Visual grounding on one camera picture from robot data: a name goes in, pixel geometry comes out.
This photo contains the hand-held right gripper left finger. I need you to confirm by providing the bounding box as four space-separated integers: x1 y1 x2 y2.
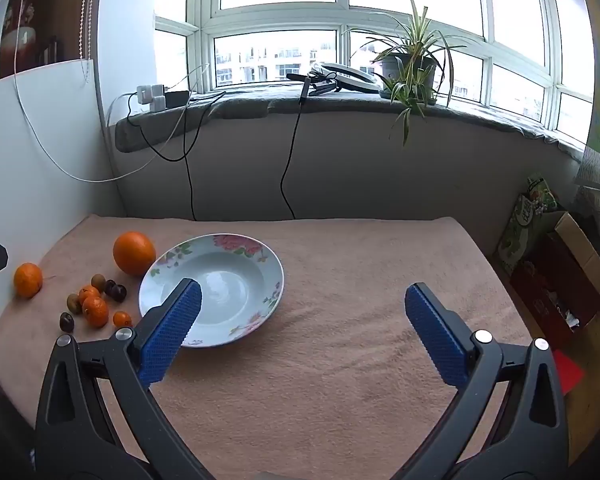
35 277 216 480

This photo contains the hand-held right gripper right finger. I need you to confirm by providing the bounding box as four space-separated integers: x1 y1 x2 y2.
395 282 568 480

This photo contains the medium orange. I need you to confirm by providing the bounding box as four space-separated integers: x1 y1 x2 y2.
13 262 44 299

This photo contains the floral white plate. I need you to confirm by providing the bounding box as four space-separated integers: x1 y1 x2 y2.
138 233 285 348

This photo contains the small tangerine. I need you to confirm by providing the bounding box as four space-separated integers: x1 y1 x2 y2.
82 296 109 329

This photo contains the large orange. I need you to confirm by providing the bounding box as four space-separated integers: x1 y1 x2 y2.
112 231 157 276

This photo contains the pink blanket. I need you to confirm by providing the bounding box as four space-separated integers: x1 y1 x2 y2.
0 214 536 480

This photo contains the red packet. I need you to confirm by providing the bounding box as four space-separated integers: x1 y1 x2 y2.
552 349 587 393

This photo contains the white panel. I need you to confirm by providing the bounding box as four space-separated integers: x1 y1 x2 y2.
0 59 126 366

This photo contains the brown cardboard box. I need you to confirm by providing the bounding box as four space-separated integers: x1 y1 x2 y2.
510 210 600 351

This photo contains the grey windowsill mat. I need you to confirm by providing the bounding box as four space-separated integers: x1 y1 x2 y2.
114 82 588 161

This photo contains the potted spider plant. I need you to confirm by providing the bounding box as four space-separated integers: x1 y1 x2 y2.
342 0 468 147

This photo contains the white cable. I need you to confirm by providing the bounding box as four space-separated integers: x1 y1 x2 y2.
12 0 211 183

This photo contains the black adapter cable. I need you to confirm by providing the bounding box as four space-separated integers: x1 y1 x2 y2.
127 91 227 221

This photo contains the black ring light cable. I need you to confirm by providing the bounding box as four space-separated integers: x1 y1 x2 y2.
280 72 341 220

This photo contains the wall poster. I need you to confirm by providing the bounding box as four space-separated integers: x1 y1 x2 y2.
0 0 101 81

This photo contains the blind bead cord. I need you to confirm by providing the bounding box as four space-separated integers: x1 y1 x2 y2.
77 0 94 83

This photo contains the white ring light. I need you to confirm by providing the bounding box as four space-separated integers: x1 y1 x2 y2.
311 62 383 94

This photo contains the white window frame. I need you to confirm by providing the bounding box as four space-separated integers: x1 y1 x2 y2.
152 0 596 136

